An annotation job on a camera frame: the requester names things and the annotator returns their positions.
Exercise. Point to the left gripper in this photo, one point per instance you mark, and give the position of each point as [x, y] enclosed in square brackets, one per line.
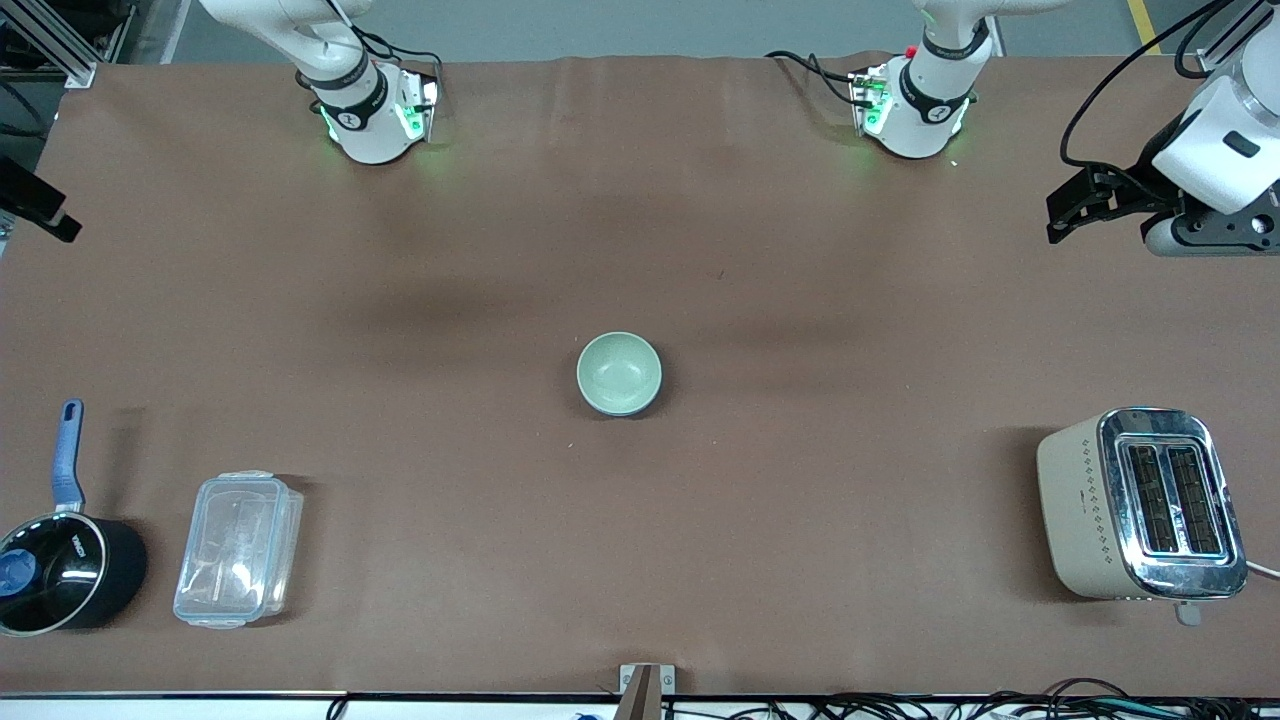
[1143, 188]

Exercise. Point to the pale green bowl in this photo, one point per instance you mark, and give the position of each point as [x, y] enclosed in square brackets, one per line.
[618, 370]

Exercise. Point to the beige chrome toaster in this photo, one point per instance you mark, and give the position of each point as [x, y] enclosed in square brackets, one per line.
[1080, 520]

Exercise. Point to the glass lid blue knob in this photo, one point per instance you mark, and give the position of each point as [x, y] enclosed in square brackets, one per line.
[50, 592]

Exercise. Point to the clear plastic food container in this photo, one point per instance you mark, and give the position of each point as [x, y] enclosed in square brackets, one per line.
[235, 550]

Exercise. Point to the brown table cover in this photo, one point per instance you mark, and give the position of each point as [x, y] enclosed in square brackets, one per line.
[640, 250]

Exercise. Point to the aluminium frame profile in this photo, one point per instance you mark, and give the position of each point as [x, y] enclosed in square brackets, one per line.
[1235, 30]
[60, 55]

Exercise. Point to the grey table edge bracket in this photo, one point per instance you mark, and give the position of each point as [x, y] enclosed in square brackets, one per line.
[627, 680]

